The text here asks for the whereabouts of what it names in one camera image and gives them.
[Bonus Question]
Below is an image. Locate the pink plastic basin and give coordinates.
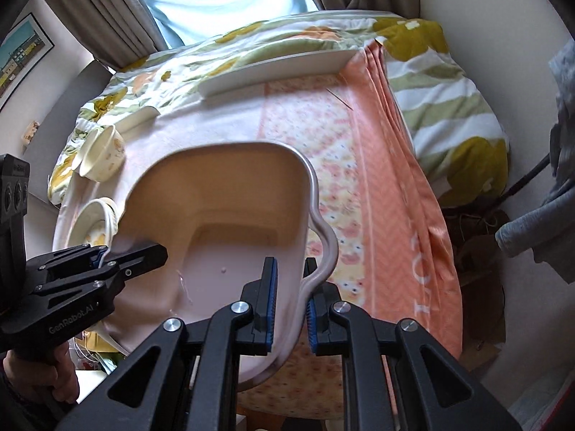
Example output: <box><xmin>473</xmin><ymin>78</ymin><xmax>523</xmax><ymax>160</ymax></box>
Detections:
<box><xmin>102</xmin><ymin>141</ymin><xmax>337</xmax><ymax>391</ymax></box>

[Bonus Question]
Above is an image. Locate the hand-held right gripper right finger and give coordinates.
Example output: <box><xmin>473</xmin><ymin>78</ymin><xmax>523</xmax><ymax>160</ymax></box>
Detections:
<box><xmin>303</xmin><ymin>257</ymin><xmax>524</xmax><ymax>431</ymax></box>

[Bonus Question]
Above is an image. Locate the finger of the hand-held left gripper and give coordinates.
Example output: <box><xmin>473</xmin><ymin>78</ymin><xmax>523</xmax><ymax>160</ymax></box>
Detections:
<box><xmin>27</xmin><ymin>243</ymin><xmax>109</xmax><ymax>280</ymax></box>
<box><xmin>37</xmin><ymin>242</ymin><xmax>170</xmax><ymax>300</ymax></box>

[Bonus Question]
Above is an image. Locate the floral striped quilt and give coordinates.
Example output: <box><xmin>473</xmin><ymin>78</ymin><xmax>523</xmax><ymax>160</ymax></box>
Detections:
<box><xmin>49</xmin><ymin>9</ymin><xmax>511</xmax><ymax>208</ymax></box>

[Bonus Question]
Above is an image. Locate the white printed mug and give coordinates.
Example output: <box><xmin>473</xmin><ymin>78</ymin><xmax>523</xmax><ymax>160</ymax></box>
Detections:
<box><xmin>22</xmin><ymin>120</ymin><xmax>42</xmax><ymax>145</ymax></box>

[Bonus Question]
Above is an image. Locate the clothes rack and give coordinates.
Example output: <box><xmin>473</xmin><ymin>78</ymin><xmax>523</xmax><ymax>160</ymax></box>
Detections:
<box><xmin>507</xmin><ymin>153</ymin><xmax>552</xmax><ymax>198</ymax></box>

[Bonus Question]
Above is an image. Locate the orange patterned cloth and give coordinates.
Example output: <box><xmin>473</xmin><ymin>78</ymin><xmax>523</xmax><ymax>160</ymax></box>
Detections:
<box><xmin>238</xmin><ymin>38</ymin><xmax>464</xmax><ymax>419</ymax></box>

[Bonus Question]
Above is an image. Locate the grey headboard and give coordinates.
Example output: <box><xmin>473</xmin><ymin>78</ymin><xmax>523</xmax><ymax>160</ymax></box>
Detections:
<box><xmin>24</xmin><ymin>60</ymin><xmax>118</xmax><ymax>207</ymax></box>

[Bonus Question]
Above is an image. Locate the framed houses picture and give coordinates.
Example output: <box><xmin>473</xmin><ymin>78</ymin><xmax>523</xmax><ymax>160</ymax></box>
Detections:
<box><xmin>0</xmin><ymin>11</ymin><xmax>55</xmax><ymax>111</ymax></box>

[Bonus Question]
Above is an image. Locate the white duck print plate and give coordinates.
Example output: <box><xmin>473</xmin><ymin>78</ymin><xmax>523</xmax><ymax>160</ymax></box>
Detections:
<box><xmin>72</xmin><ymin>198</ymin><xmax>118</xmax><ymax>252</ymax></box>

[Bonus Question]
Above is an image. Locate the light blue shirt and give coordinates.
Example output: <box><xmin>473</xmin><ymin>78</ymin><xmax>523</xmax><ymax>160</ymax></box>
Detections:
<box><xmin>547</xmin><ymin>37</ymin><xmax>575</xmax><ymax>189</ymax></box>

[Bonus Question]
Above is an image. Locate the cream bowl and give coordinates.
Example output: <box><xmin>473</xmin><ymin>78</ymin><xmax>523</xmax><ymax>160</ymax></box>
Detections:
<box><xmin>78</xmin><ymin>124</ymin><xmax>127</xmax><ymax>183</ymax></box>

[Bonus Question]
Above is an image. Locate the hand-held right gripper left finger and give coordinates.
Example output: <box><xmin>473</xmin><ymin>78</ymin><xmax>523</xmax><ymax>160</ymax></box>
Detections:
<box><xmin>54</xmin><ymin>257</ymin><xmax>282</xmax><ymax>431</ymax></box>

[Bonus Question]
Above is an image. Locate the grey garment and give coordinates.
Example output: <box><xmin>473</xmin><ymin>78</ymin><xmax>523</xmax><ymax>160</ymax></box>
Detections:
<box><xmin>494</xmin><ymin>180</ymin><xmax>575</xmax><ymax>284</ymax></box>

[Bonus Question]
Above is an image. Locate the person's left hand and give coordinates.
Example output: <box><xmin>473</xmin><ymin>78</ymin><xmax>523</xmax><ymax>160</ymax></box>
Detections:
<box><xmin>4</xmin><ymin>341</ymin><xmax>80</xmax><ymax>404</ymax></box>

